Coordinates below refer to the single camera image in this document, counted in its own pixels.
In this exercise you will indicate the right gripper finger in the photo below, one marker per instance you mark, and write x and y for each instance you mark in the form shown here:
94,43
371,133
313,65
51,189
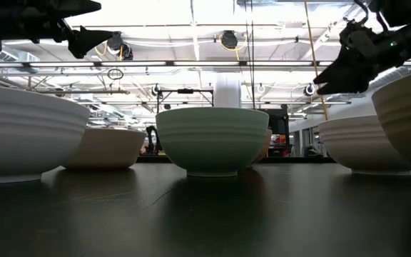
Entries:
351,84
341,69

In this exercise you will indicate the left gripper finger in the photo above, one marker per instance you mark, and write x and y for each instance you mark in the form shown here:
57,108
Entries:
84,35
82,50

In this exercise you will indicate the white ribbed bowl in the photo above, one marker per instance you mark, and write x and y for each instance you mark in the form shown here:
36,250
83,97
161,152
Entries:
355,142

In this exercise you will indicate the white plate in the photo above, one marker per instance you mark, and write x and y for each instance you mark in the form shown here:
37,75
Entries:
23,132

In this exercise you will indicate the light beige bowl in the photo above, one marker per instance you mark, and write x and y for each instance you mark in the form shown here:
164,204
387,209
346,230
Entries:
112,150

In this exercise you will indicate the pink bowl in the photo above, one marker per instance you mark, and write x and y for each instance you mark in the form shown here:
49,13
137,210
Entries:
265,146

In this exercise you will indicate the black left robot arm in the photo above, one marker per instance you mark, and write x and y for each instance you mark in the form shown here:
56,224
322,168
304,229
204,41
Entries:
13,21

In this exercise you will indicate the black background robot arm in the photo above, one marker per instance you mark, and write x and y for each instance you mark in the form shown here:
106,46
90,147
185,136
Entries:
152,141

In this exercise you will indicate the dark equipment cart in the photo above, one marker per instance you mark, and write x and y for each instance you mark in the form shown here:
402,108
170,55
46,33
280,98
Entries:
279,128

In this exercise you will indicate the white round column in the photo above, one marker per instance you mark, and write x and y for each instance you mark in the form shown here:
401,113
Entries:
227,91

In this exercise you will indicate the mint green ribbed bowl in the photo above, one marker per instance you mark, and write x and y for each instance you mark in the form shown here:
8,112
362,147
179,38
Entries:
209,142

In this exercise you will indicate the black background rig frame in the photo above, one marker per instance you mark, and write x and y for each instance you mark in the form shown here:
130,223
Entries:
186,91

